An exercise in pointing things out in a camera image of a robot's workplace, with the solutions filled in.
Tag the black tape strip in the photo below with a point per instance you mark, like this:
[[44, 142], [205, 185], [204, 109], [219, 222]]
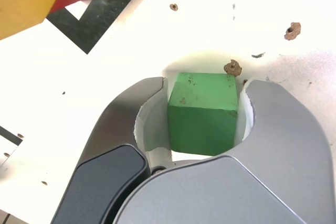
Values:
[[9, 134]]

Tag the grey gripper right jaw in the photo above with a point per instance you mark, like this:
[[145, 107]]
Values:
[[275, 155]]

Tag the black tape square outline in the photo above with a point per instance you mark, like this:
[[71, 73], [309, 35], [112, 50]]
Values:
[[86, 30]]

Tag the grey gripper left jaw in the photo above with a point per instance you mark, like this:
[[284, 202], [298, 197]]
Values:
[[113, 119]]

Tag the green cube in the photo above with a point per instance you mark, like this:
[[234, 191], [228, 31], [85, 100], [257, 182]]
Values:
[[202, 108]]

